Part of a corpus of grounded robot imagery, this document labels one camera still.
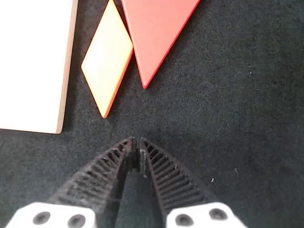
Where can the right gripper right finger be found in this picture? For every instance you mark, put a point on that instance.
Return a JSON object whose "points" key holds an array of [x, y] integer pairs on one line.
{"points": [[173, 180]]}

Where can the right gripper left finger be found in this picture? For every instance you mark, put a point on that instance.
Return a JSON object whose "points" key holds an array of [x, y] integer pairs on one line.
{"points": [[95, 180]]}

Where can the orange parallelogram tangram piece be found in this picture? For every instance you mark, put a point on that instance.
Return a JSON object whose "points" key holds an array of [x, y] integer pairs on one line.
{"points": [[108, 63]]}

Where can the square wooden tray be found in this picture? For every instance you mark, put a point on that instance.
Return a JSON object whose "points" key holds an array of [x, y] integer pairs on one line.
{"points": [[31, 64]]}

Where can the red triangle tangram piece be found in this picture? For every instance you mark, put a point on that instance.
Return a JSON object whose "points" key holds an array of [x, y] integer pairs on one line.
{"points": [[154, 33]]}

